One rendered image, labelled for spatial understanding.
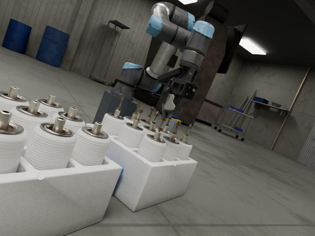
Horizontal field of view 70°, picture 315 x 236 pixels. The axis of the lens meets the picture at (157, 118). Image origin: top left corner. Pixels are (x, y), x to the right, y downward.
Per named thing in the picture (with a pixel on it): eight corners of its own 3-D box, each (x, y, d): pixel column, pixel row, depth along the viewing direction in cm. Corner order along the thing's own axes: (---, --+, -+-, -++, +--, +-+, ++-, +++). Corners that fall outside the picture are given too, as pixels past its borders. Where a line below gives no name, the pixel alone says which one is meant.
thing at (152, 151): (152, 181, 93) (168, 142, 91) (147, 190, 84) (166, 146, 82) (131, 172, 94) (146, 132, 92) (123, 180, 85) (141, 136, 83)
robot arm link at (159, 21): (154, -7, 121) (154, 9, 80) (172, 3, 123) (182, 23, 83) (145, 14, 126) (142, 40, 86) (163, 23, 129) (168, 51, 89)
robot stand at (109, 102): (89, 131, 154) (104, 90, 150) (113, 136, 163) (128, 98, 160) (95, 141, 139) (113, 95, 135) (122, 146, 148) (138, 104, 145)
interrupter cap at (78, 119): (52, 112, 67) (53, 109, 67) (73, 114, 74) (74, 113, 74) (66, 121, 64) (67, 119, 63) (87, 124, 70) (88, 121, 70)
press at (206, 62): (138, 103, 524) (179, -2, 498) (176, 116, 588) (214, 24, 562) (167, 120, 419) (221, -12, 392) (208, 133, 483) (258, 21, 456)
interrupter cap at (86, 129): (75, 127, 61) (76, 125, 61) (96, 129, 68) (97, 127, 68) (93, 139, 57) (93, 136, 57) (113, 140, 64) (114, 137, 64)
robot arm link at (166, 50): (136, 79, 156) (173, 1, 122) (156, 87, 160) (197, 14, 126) (134, 89, 147) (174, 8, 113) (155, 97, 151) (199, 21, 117)
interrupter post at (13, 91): (5, 96, 64) (9, 85, 64) (14, 97, 66) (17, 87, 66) (9, 99, 63) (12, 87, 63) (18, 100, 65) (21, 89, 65)
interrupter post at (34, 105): (25, 111, 58) (29, 99, 58) (33, 112, 60) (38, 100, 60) (29, 114, 57) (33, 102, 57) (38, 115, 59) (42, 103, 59)
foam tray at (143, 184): (72, 160, 100) (86, 122, 98) (129, 158, 133) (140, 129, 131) (133, 212, 79) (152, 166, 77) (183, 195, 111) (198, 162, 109)
